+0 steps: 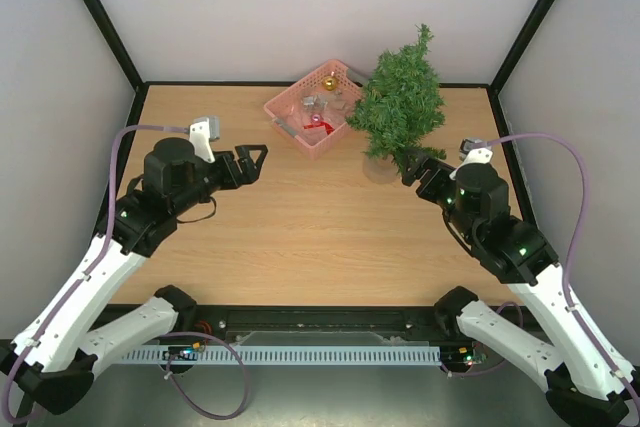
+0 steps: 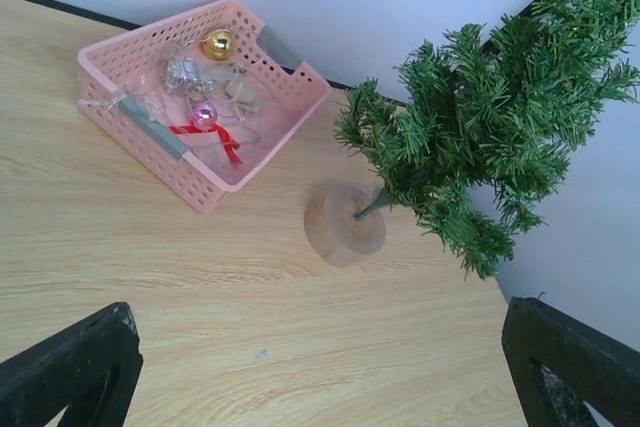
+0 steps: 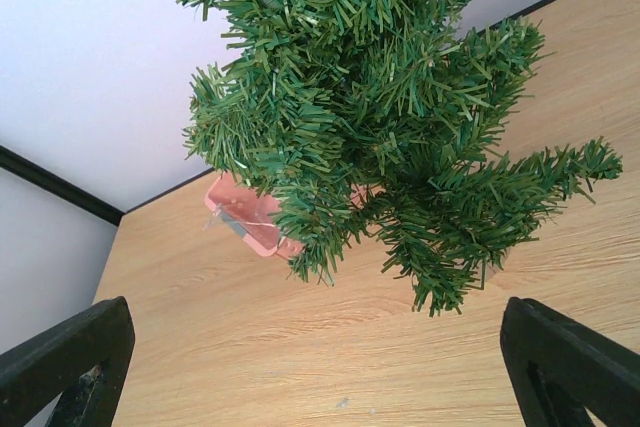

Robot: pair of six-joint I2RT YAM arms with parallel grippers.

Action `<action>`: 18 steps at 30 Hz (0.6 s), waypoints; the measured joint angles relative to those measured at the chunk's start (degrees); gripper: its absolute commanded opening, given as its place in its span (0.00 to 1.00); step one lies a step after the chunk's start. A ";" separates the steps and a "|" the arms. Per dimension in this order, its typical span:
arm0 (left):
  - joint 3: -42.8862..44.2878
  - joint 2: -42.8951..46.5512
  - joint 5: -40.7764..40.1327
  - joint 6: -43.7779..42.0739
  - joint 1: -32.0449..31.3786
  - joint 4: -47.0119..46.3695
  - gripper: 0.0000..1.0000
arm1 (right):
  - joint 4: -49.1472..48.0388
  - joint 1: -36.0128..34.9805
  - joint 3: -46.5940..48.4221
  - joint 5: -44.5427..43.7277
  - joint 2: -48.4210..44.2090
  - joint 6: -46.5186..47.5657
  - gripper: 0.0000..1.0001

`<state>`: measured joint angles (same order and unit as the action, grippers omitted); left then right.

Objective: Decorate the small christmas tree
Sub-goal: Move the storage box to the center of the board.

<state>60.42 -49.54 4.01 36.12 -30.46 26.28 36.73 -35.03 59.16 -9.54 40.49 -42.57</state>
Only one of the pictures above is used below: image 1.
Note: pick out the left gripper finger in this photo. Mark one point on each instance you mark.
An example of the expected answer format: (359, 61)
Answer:
(254, 157)
(242, 170)

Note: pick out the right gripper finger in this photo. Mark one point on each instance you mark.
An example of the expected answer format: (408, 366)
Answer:
(412, 160)
(430, 168)

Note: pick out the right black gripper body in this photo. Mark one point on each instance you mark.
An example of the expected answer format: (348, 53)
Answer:
(422, 173)

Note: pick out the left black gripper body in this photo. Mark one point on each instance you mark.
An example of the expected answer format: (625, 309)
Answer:
(227, 180)

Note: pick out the small green christmas tree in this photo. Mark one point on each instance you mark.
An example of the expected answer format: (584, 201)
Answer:
(399, 106)

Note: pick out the pink plastic basket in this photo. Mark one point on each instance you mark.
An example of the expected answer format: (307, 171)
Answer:
(277, 106)

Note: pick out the clear led string lights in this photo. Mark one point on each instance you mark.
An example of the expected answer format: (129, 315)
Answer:
(297, 116)

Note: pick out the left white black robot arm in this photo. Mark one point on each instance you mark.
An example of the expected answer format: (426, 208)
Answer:
(57, 358)

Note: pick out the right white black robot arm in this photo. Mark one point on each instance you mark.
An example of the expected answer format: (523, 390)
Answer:
(585, 380)

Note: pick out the silver gift box ornament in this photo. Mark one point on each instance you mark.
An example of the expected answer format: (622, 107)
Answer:
(310, 102)

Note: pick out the red ribbon bow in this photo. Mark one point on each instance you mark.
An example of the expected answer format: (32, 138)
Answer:
(328, 128)

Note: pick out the beige felt ornament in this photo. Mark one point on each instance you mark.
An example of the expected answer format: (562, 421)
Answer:
(339, 104)

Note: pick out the gold bauble ornament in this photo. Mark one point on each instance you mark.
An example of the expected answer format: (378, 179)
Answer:
(330, 82)

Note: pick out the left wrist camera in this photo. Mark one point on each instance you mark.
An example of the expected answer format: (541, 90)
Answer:
(202, 132)

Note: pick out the black frame rail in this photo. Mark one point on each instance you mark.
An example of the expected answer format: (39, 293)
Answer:
(408, 323)

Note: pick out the light blue cable duct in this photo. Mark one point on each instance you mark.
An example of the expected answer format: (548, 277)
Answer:
(288, 356)

